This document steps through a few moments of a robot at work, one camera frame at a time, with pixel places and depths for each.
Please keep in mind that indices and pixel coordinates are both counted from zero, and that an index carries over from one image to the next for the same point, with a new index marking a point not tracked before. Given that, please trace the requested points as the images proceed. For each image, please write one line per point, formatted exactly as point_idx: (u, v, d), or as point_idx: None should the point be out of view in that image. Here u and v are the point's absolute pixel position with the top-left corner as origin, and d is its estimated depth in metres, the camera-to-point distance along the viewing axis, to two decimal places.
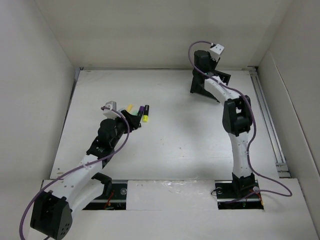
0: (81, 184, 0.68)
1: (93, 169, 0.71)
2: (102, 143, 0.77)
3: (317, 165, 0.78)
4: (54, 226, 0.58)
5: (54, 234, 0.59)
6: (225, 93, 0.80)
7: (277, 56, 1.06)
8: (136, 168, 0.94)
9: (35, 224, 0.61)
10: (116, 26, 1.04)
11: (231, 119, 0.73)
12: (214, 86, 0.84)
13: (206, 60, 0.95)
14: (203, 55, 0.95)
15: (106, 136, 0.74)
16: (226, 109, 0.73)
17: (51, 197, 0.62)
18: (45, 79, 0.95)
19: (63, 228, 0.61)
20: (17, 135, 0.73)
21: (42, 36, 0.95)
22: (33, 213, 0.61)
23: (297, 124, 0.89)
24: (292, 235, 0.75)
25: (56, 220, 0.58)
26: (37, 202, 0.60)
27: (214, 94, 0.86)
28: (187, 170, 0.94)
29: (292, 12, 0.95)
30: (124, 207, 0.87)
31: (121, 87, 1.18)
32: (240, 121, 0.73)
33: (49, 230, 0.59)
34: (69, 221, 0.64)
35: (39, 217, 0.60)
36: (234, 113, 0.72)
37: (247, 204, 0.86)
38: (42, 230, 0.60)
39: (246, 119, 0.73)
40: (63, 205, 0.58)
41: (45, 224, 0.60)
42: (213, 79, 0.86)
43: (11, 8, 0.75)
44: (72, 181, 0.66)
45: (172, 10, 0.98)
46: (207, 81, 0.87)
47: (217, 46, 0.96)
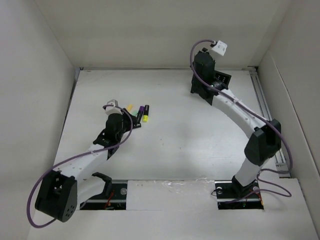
0: (88, 168, 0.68)
1: (99, 157, 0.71)
2: (108, 136, 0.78)
3: (317, 165, 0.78)
4: (61, 204, 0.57)
5: (60, 216, 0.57)
6: (247, 117, 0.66)
7: (277, 56, 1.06)
8: (136, 168, 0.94)
9: (40, 207, 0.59)
10: (116, 27, 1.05)
11: (261, 152, 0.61)
12: (230, 106, 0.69)
13: (211, 68, 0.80)
14: (207, 63, 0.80)
15: (114, 126, 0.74)
16: (255, 141, 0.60)
17: (59, 177, 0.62)
18: (45, 79, 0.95)
19: (69, 209, 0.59)
20: (17, 135, 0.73)
21: (42, 36, 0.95)
22: (39, 193, 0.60)
23: (298, 124, 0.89)
24: (292, 235, 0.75)
25: (63, 197, 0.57)
26: (45, 182, 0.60)
27: (226, 113, 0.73)
28: (187, 170, 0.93)
29: (292, 12, 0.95)
30: (124, 207, 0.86)
31: (121, 87, 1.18)
32: (269, 151, 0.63)
33: (55, 212, 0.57)
34: (74, 205, 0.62)
35: (45, 197, 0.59)
36: (264, 144, 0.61)
37: (247, 203, 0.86)
38: (47, 211, 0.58)
39: (275, 146, 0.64)
40: (72, 182, 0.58)
41: (51, 204, 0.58)
42: (226, 96, 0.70)
43: (11, 9, 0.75)
44: (80, 164, 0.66)
45: (172, 10, 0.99)
46: (218, 99, 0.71)
47: (220, 45, 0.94)
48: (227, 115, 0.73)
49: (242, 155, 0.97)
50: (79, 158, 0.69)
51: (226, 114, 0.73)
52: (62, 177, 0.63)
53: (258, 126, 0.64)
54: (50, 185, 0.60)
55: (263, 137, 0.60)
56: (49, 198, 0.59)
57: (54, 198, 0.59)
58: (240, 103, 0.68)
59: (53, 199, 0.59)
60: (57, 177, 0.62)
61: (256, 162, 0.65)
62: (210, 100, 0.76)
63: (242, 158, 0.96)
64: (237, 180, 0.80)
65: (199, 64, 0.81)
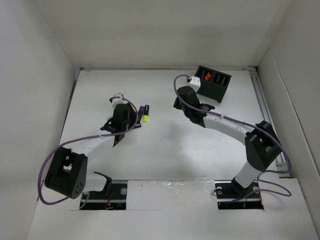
0: (95, 150, 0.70)
1: (107, 141, 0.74)
2: (114, 124, 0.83)
3: (317, 165, 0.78)
4: (71, 181, 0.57)
5: (69, 192, 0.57)
6: (238, 127, 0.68)
7: (278, 56, 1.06)
8: (137, 168, 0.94)
9: (49, 183, 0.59)
10: (116, 26, 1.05)
11: (261, 156, 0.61)
12: (219, 122, 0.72)
13: (194, 95, 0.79)
14: (188, 92, 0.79)
15: (121, 113, 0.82)
16: (250, 146, 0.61)
17: (69, 155, 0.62)
18: (45, 79, 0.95)
19: (77, 186, 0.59)
20: (18, 135, 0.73)
21: (42, 36, 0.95)
22: (49, 169, 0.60)
23: (298, 124, 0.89)
24: (292, 235, 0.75)
25: (73, 174, 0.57)
26: (55, 158, 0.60)
27: (221, 130, 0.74)
28: (187, 170, 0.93)
29: (292, 12, 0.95)
30: (124, 207, 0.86)
31: (121, 87, 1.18)
32: (270, 154, 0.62)
33: (65, 187, 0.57)
34: (82, 183, 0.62)
35: (55, 173, 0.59)
36: (260, 146, 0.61)
37: (247, 203, 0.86)
38: (57, 187, 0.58)
39: (275, 147, 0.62)
40: (82, 161, 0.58)
41: (61, 180, 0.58)
42: (213, 114, 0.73)
43: (11, 9, 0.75)
44: (90, 144, 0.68)
45: (173, 10, 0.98)
46: (207, 119, 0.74)
47: (195, 78, 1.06)
48: (221, 131, 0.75)
49: (242, 155, 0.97)
50: (88, 140, 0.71)
51: (221, 131, 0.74)
52: (71, 155, 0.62)
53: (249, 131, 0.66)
54: (61, 162, 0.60)
55: (257, 140, 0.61)
56: (59, 174, 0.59)
57: (63, 175, 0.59)
58: (227, 117, 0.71)
59: (62, 176, 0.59)
60: (67, 155, 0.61)
61: (261, 167, 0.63)
62: (203, 123, 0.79)
63: (242, 157, 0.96)
64: (237, 181, 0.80)
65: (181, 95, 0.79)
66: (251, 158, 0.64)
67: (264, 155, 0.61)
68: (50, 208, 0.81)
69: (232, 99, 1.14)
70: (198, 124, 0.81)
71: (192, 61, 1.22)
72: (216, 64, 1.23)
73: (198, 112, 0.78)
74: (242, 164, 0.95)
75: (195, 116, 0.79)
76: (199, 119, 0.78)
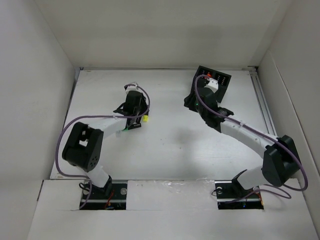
0: (109, 129, 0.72)
1: (119, 122, 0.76)
2: (127, 109, 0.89)
3: (317, 165, 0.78)
4: (87, 153, 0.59)
5: (85, 165, 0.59)
6: (257, 137, 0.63)
7: (278, 56, 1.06)
8: (137, 168, 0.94)
9: (66, 155, 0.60)
10: (116, 26, 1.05)
11: (279, 171, 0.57)
12: (237, 130, 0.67)
13: (213, 98, 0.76)
14: (208, 94, 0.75)
15: (135, 99, 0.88)
16: (269, 160, 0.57)
17: (86, 129, 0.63)
18: (45, 79, 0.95)
19: (92, 160, 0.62)
20: (18, 135, 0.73)
21: (42, 36, 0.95)
22: (66, 141, 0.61)
23: (298, 124, 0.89)
24: (292, 235, 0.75)
25: (90, 147, 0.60)
26: (74, 131, 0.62)
27: (237, 137, 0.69)
28: (186, 171, 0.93)
29: (292, 12, 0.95)
30: (124, 207, 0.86)
31: (121, 87, 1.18)
32: (288, 170, 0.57)
33: (81, 160, 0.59)
34: (97, 157, 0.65)
35: (73, 145, 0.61)
36: (278, 160, 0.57)
37: (247, 203, 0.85)
38: (73, 159, 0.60)
39: (293, 164, 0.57)
40: (99, 134, 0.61)
41: (78, 153, 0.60)
42: (232, 120, 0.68)
43: (11, 9, 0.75)
44: (105, 123, 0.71)
45: (173, 10, 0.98)
46: (224, 125, 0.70)
47: (213, 81, 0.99)
48: (237, 139, 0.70)
49: (242, 155, 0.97)
50: (102, 119, 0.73)
51: (238, 139, 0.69)
52: (88, 130, 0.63)
53: (269, 145, 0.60)
54: (78, 136, 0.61)
55: (276, 155, 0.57)
56: (76, 147, 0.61)
57: (80, 148, 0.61)
58: (247, 126, 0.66)
59: (79, 149, 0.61)
60: (84, 130, 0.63)
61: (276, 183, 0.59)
62: (219, 128, 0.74)
63: (242, 158, 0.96)
64: (237, 181, 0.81)
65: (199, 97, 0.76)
66: (267, 171, 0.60)
67: (282, 171, 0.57)
68: (50, 208, 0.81)
69: (232, 99, 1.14)
70: (214, 129, 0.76)
71: (192, 61, 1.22)
72: (216, 64, 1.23)
73: (215, 116, 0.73)
74: (242, 164, 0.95)
75: (212, 120, 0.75)
76: (216, 124, 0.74)
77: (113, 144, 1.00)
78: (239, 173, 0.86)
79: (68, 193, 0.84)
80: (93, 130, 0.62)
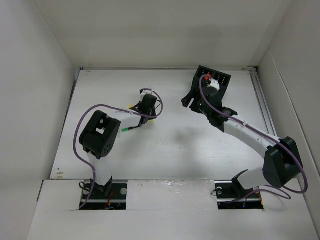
0: (123, 123, 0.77)
1: (134, 118, 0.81)
2: (141, 108, 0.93)
3: (317, 165, 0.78)
4: (104, 139, 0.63)
5: (100, 150, 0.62)
6: (259, 138, 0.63)
7: (278, 55, 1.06)
8: (137, 168, 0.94)
9: (83, 139, 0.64)
10: (116, 26, 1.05)
11: (279, 173, 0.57)
12: (240, 130, 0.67)
13: (217, 98, 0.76)
14: (212, 93, 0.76)
15: (150, 100, 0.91)
16: (269, 160, 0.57)
17: (104, 118, 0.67)
18: (45, 79, 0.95)
19: (107, 148, 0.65)
20: (17, 135, 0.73)
21: (42, 36, 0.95)
22: (86, 126, 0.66)
23: (298, 124, 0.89)
24: (292, 235, 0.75)
25: (106, 134, 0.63)
26: (93, 118, 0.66)
27: (240, 137, 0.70)
28: (186, 170, 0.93)
29: (292, 12, 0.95)
30: (124, 207, 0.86)
31: (121, 87, 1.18)
32: (289, 172, 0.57)
33: (96, 145, 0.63)
34: (111, 145, 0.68)
35: (91, 131, 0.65)
36: (281, 162, 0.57)
37: (247, 203, 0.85)
38: (89, 144, 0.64)
39: (294, 167, 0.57)
40: (116, 123, 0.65)
41: (95, 138, 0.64)
42: (236, 120, 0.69)
43: (11, 9, 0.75)
44: (121, 115, 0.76)
45: (173, 10, 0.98)
46: (228, 124, 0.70)
47: (215, 82, 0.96)
48: (240, 139, 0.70)
49: (242, 155, 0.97)
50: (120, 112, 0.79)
51: (241, 139, 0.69)
52: (106, 119, 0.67)
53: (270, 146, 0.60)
54: (97, 123, 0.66)
55: (278, 156, 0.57)
56: (93, 133, 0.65)
57: (97, 134, 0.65)
58: (250, 126, 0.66)
59: (96, 135, 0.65)
60: (102, 119, 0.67)
61: (277, 184, 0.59)
62: (222, 127, 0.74)
63: (242, 157, 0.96)
64: (238, 181, 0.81)
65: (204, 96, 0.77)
66: (268, 172, 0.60)
67: (282, 171, 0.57)
68: (50, 208, 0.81)
69: (232, 99, 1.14)
70: (218, 128, 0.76)
71: (192, 61, 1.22)
72: (216, 64, 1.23)
73: (219, 115, 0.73)
74: (241, 164, 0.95)
75: (215, 119, 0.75)
76: (219, 123, 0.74)
77: (113, 144, 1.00)
78: (239, 173, 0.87)
79: (68, 193, 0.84)
80: (111, 119, 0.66)
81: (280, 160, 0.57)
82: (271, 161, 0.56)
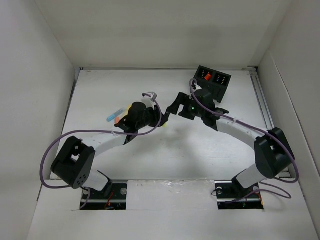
0: (104, 146, 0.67)
1: (118, 139, 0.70)
2: (128, 124, 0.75)
3: (317, 165, 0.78)
4: (75, 171, 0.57)
5: (71, 181, 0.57)
6: (249, 131, 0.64)
7: (277, 56, 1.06)
8: (138, 169, 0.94)
9: (55, 168, 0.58)
10: (116, 26, 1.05)
11: (270, 163, 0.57)
12: (231, 126, 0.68)
13: (210, 99, 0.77)
14: (205, 95, 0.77)
15: (137, 114, 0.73)
16: (260, 151, 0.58)
17: (79, 144, 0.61)
18: (45, 79, 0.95)
19: (80, 177, 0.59)
20: (18, 135, 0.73)
21: (42, 36, 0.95)
22: (57, 155, 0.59)
23: (298, 124, 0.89)
24: (292, 235, 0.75)
25: (79, 164, 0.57)
26: (66, 144, 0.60)
27: (233, 134, 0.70)
28: (187, 170, 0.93)
29: (292, 12, 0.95)
30: (124, 207, 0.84)
31: (121, 87, 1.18)
32: (279, 162, 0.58)
33: (68, 176, 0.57)
34: (85, 175, 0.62)
35: (63, 160, 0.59)
36: (269, 152, 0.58)
37: (247, 203, 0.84)
38: (61, 174, 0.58)
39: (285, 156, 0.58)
40: (90, 152, 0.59)
41: (67, 168, 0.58)
42: (226, 117, 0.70)
43: (11, 9, 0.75)
44: (101, 138, 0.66)
45: (173, 10, 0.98)
46: (219, 122, 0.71)
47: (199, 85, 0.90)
48: (234, 136, 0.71)
49: (242, 155, 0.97)
50: (100, 134, 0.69)
51: (232, 134, 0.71)
52: (81, 145, 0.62)
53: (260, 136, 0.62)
54: (70, 150, 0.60)
55: (266, 145, 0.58)
56: (66, 162, 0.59)
57: (70, 163, 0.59)
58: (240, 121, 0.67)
59: (69, 164, 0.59)
60: (77, 145, 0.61)
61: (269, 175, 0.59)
62: (215, 127, 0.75)
63: (242, 157, 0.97)
64: (237, 180, 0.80)
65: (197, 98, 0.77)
66: (260, 164, 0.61)
67: (272, 162, 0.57)
68: (50, 208, 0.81)
69: (232, 99, 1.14)
70: (211, 128, 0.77)
71: (192, 61, 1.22)
72: (216, 63, 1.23)
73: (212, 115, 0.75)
74: (242, 164, 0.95)
75: (208, 119, 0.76)
76: (213, 122, 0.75)
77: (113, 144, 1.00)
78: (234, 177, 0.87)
79: (68, 193, 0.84)
80: (85, 147, 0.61)
81: (270, 150, 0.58)
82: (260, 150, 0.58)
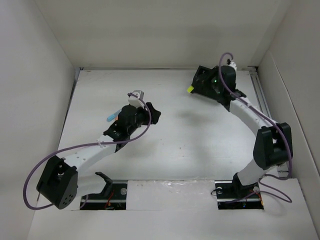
0: (93, 159, 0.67)
1: (107, 149, 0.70)
2: (120, 128, 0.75)
3: (317, 165, 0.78)
4: (58, 193, 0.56)
5: (57, 202, 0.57)
6: (257, 119, 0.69)
7: (277, 56, 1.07)
8: (137, 169, 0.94)
9: (40, 189, 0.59)
10: (116, 26, 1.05)
11: (267, 154, 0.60)
12: (243, 109, 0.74)
13: (232, 78, 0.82)
14: (229, 72, 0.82)
15: (126, 118, 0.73)
16: (260, 141, 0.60)
17: (63, 164, 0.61)
18: (45, 79, 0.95)
19: (67, 197, 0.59)
20: (17, 134, 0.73)
21: (42, 35, 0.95)
22: (41, 176, 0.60)
23: (298, 124, 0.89)
24: (292, 235, 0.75)
25: (62, 186, 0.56)
26: (49, 166, 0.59)
27: (242, 119, 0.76)
28: (188, 170, 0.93)
29: (292, 12, 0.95)
30: (124, 207, 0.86)
31: (121, 87, 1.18)
32: (276, 155, 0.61)
33: (53, 198, 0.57)
34: (72, 194, 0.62)
35: (46, 181, 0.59)
36: (270, 145, 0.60)
37: (247, 203, 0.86)
38: (46, 195, 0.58)
39: (283, 152, 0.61)
40: (72, 173, 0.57)
41: (51, 189, 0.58)
42: (241, 101, 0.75)
43: (11, 8, 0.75)
44: (85, 154, 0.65)
45: (173, 10, 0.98)
46: (234, 103, 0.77)
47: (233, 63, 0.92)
48: (243, 120, 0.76)
49: (242, 155, 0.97)
50: (87, 148, 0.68)
51: (242, 118, 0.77)
52: (64, 165, 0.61)
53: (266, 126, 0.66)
54: (52, 172, 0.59)
55: (269, 135, 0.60)
56: (50, 183, 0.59)
57: (53, 184, 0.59)
58: (253, 107, 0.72)
59: (53, 185, 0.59)
60: (60, 165, 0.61)
61: (263, 166, 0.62)
62: (228, 107, 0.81)
63: (242, 157, 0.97)
64: (238, 178, 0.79)
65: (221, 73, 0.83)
66: (256, 151, 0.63)
67: (269, 154, 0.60)
68: (50, 209, 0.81)
69: None
70: (224, 107, 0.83)
71: (192, 61, 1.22)
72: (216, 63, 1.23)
73: (228, 94, 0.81)
74: (242, 164, 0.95)
75: (224, 98, 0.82)
76: (227, 102, 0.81)
77: None
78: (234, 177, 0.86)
79: None
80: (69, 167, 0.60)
81: (271, 142, 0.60)
82: (263, 141, 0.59)
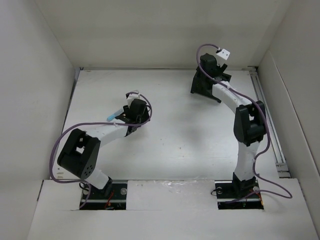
0: (108, 137, 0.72)
1: (120, 130, 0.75)
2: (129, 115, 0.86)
3: (317, 165, 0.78)
4: (82, 162, 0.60)
5: (80, 172, 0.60)
6: (236, 99, 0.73)
7: (278, 56, 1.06)
8: (137, 169, 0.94)
9: (62, 160, 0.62)
10: (116, 26, 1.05)
11: (245, 130, 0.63)
12: (224, 92, 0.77)
13: (212, 65, 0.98)
14: (209, 59, 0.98)
15: (138, 106, 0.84)
16: (238, 117, 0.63)
17: (83, 137, 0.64)
18: (45, 78, 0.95)
19: (87, 168, 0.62)
20: (17, 134, 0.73)
21: (41, 35, 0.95)
22: (63, 148, 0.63)
23: (298, 124, 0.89)
24: (292, 235, 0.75)
25: (86, 155, 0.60)
26: (72, 138, 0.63)
27: (223, 101, 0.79)
28: (187, 170, 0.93)
29: (292, 12, 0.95)
30: (124, 207, 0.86)
31: (121, 87, 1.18)
32: (254, 130, 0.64)
33: (75, 168, 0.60)
34: (92, 165, 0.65)
35: (68, 152, 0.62)
36: (248, 121, 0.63)
37: (247, 203, 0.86)
38: (69, 165, 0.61)
39: (260, 127, 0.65)
40: (95, 143, 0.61)
41: (74, 160, 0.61)
42: (222, 84, 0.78)
43: (11, 9, 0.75)
44: (104, 130, 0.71)
45: (173, 10, 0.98)
46: (215, 87, 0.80)
47: (224, 51, 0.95)
48: (223, 102, 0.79)
49: None
50: (103, 126, 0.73)
51: (223, 100, 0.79)
52: (85, 137, 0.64)
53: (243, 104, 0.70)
54: (74, 143, 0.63)
55: (246, 112, 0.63)
56: (71, 155, 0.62)
57: (75, 156, 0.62)
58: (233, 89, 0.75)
59: (74, 156, 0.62)
60: (81, 137, 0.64)
61: (243, 141, 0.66)
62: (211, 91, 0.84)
63: None
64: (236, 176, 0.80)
65: (202, 61, 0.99)
66: (236, 128, 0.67)
67: (247, 129, 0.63)
68: (50, 209, 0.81)
69: None
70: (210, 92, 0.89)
71: (192, 61, 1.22)
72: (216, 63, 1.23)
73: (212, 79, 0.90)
74: None
75: None
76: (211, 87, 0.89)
77: (113, 144, 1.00)
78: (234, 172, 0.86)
79: (68, 193, 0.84)
80: (89, 138, 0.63)
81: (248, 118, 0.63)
82: (240, 117, 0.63)
